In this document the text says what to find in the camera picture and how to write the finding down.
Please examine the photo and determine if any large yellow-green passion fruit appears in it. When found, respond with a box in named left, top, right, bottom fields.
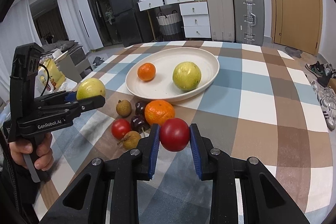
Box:
left=76, top=78, right=106, bottom=100

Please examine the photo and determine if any orange mandarin with stem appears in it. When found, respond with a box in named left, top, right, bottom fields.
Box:
left=137, top=63, right=156, bottom=82

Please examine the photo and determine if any red cherry tomato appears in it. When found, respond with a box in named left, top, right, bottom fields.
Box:
left=111, top=119, right=131, bottom=140
left=159, top=118, right=190, bottom=152

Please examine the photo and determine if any smaller yellow-green passion fruit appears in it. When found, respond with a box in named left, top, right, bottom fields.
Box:
left=173, top=61, right=202, bottom=92

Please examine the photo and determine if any left hand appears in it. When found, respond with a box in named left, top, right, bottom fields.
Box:
left=8, top=132, right=54, bottom=171

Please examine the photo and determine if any yellow snack bag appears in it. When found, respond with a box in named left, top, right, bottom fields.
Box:
left=35, top=59, right=65, bottom=97

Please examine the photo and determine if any brown longan with stem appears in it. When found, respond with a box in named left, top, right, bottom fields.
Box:
left=118, top=131, right=141, bottom=150

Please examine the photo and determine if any dark cherry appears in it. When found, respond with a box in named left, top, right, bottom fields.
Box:
left=135, top=101, right=147, bottom=116
left=130, top=115, right=150, bottom=134

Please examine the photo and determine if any checkered tablecloth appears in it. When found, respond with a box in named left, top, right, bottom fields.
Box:
left=34, top=41, right=335, bottom=223

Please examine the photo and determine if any cream round plate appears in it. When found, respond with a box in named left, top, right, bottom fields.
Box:
left=125, top=47, right=220, bottom=103

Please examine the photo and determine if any black refrigerator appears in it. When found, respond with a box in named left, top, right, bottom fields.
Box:
left=109, top=0, right=154, bottom=47

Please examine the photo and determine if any woven laundry basket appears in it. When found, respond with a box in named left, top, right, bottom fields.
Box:
left=156, top=10, right=183, bottom=40

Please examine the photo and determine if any white drawer desk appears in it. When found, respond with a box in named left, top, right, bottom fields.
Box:
left=138, top=0, right=211, bottom=39

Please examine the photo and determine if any beige suitcase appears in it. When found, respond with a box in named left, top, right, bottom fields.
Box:
left=207, top=0, right=235, bottom=42

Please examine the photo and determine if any silver suitcase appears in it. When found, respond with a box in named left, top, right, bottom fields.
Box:
left=234, top=0, right=265, bottom=46

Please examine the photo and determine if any wooden door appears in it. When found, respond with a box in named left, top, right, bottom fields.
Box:
left=272, top=0, right=323, bottom=55

